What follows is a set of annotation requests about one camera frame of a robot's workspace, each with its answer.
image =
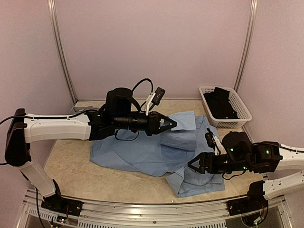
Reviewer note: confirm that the light blue long sleeve shirt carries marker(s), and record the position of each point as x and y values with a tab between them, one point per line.
167	152

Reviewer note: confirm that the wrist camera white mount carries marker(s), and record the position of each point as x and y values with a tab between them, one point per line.
153	99
214	142

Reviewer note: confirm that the front aluminium rail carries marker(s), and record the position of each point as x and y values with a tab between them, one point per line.
102	214

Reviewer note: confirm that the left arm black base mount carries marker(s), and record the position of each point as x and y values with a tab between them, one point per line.
64	206

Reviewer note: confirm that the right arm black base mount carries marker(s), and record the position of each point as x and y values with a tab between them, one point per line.
245	205

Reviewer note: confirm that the grey button shirt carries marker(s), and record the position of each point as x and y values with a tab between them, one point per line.
81	109

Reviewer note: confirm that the aluminium frame post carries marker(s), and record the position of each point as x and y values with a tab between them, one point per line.
60	50
247	44

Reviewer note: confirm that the black shirt in basket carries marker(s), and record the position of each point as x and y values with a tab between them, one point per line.
219	104

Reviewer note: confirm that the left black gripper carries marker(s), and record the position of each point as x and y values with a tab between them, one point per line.
153	126

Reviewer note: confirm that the left aluminium frame post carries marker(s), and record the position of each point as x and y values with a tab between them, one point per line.
60	50

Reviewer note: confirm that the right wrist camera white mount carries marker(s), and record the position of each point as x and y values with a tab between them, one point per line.
214	142

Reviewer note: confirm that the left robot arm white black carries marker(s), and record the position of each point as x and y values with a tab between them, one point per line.
120	111

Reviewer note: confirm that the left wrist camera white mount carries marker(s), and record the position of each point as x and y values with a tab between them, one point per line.
153	99

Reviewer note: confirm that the white plastic laundry basket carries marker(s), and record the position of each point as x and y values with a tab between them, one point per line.
237	104

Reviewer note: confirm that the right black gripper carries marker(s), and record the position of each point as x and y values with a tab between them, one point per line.
206	157

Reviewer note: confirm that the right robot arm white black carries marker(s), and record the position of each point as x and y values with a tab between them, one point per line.
235	152

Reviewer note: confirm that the right aluminium frame post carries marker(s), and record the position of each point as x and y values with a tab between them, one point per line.
247	44

